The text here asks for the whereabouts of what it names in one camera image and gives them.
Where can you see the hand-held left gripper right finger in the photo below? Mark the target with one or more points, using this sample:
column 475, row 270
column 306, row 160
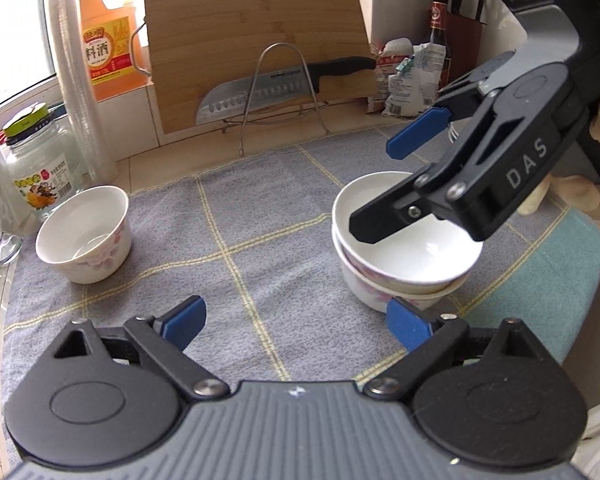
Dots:
column 405, row 322

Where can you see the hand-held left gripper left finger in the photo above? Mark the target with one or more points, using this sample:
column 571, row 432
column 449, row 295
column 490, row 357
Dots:
column 185, row 317

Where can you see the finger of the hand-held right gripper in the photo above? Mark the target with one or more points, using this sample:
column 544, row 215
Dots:
column 380, row 220
column 415, row 135

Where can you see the white bowl pink flowers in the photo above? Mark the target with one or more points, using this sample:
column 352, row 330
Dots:
column 430, row 255
column 365, row 285
column 95, row 260

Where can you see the white and blue food bag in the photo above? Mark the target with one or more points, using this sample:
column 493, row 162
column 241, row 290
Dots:
column 410, row 95

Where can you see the green binder clip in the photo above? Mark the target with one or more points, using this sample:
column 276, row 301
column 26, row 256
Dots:
column 405, row 67

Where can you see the red and white food bag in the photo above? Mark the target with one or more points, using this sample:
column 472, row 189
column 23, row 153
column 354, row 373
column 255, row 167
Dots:
column 382, row 67

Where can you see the dark wooden knife block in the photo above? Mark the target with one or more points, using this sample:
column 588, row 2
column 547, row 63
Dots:
column 465, row 45

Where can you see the dark soy sauce bottle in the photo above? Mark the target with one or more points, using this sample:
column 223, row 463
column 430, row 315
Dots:
column 439, row 35

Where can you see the grey and teal checked towel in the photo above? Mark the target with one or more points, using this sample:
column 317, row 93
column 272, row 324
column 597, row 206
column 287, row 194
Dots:
column 230, row 220

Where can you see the glass jar, green lid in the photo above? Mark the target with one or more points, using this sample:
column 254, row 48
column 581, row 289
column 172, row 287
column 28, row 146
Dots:
column 45, row 180

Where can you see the clear glass mug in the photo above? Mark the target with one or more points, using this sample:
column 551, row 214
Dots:
column 0, row 245

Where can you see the bamboo cutting board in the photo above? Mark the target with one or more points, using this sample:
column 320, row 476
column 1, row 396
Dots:
column 230, row 20

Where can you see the tall clear plastic cup stack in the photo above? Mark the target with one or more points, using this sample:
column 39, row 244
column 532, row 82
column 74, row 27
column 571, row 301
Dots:
column 80, row 110

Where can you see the orange cooking wine jug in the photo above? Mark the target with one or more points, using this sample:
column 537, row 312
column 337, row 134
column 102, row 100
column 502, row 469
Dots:
column 110, row 50

